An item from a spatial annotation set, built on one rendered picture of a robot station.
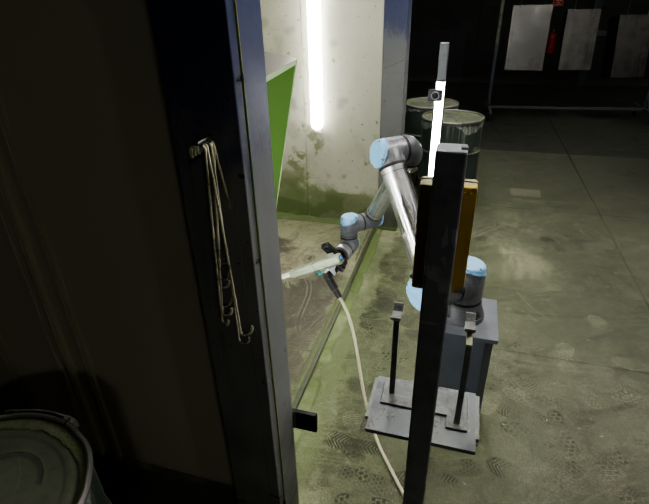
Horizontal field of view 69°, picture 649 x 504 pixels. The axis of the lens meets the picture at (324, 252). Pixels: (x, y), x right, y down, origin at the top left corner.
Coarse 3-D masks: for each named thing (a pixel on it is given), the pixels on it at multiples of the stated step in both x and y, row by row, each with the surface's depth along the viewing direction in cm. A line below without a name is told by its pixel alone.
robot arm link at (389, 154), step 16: (384, 144) 191; (400, 144) 194; (384, 160) 191; (400, 160) 192; (384, 176) 195; (400, 176) 191; (400, 192) 191; (400, 208) 191; (416, 208) 191; (400, 224) 193; (416, 288) 188; (416, 304) 192
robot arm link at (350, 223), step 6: (342, 216) 243; (348, 216) 242; (354, 216) 242; (360, 216) 244; (342, 222) 241; (348, 222) 240; (354, 222) 240; (360, 222) 243; (342, 228) 243; (348, 228) 241; (354, 228) 242; (360, 228) 244; (342, 234) 245; (348, 234) 243; (354, 234) 244; (348, 240) 245
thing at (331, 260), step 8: (328, 256) 221; (336, 256) 217; (312, 264) 227; (320, 264) 223; (328, 264) 221; (336, 264) 219; (288, 272) 237; (296, 272) 231; (304, 272) 229; (312, 272) 227; (328, 272) 226; (328, 280) 226; (336, 288) 228; (336, 296) 229
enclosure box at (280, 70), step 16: (272, 64) 201; (288, 64) 210; (272, 80) 231; (288, 80) 230; (272, 96) 235; (288, 96) 234; (272, 112) 239; (288, 112) 238; (272, 128) 243; (272, 144) 247
